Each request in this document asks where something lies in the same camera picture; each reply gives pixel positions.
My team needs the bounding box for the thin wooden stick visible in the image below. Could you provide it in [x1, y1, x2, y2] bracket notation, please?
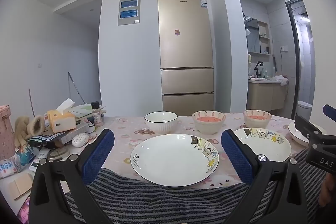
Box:
[28, 88, 35, 117]

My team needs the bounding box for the bathroom mirror cabinet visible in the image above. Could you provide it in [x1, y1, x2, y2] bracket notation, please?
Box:
[243, 13, 271, 55]

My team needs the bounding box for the white cat print plate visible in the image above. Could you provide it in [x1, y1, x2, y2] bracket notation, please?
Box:
[130, 134, 219, 187]
[288, 122, 328, 147]
[232, 127, 292, 163]

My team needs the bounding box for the white cloth on vanity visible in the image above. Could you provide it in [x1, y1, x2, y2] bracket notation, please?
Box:
[272, 74, 289, 86]

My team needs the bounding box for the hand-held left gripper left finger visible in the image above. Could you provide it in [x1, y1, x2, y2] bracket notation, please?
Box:
[29, 129, 116, 224]

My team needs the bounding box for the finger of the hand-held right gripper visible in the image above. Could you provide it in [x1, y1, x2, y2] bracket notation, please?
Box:
[294, 116, 324, 138]
[322, 104, 336, 120]

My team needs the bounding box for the black door frame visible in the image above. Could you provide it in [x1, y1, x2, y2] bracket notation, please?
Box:
[286, 0, 311, 115]

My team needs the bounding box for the black capped spice bottle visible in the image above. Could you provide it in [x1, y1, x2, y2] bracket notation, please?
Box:
[91, 101, 104, 127]

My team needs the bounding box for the blue printed packet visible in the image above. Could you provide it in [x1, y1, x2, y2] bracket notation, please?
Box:
[0, 144, 34, 180]

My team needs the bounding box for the pink strawberry print bowl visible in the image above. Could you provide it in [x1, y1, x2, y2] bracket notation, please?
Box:
[192, 110, 226, 135]
[243, 109, 272, 130]

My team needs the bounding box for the pink cartoon print tablecloth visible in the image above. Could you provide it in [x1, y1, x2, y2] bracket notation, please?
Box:
[104, 112, 315, 189]

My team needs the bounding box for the pink woven basket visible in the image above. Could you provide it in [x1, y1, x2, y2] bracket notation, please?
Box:
[0, 105, 16, 161]

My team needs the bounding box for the round metal compact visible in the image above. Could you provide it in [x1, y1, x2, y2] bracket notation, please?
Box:
[47, 147, 70, 161]

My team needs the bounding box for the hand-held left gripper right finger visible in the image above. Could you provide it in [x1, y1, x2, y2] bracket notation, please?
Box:
[221, 130, 307, 224]

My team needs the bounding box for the person's right hand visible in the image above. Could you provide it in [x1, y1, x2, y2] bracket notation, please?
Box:
[319, 174, 336, 208]

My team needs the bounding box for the beige plush toy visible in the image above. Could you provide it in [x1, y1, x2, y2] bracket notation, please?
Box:
[14, 115, 45, 147]

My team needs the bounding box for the grey striped cloth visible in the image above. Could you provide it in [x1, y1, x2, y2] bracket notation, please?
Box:
[64, 151, 328, 224]

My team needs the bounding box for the white remote control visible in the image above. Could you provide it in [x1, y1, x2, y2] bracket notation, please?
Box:
[29, 148, 50, 171]

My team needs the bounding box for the tan cardboard piece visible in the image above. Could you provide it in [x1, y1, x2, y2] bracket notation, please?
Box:
[9, 173, 33, 199]

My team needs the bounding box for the white oval case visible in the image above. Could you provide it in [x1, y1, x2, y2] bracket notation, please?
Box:
[72, 133, 90, 148]

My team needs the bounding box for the white ribbed bowl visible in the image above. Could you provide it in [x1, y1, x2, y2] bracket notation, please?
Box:
[144, 111, 178, 135]

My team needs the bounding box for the grey wall electrical panel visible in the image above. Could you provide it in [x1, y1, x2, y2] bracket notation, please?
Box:
[117, 0, 141, 26]

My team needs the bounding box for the yellow tissue box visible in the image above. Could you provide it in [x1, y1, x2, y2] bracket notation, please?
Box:
[47, 98, 76, 133]

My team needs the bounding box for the white toilet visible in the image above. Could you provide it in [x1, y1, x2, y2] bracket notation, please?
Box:
[298, 101, 313, 119]

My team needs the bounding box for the black faucet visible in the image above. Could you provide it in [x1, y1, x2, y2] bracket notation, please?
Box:
[254, 61, 264, 79]

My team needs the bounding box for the beige vanity cabinet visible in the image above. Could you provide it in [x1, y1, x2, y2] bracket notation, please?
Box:
[247, 80, 288, 111]

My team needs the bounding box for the gold refrigerator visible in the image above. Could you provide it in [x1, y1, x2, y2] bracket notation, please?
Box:
[157, 0, 214, 115]

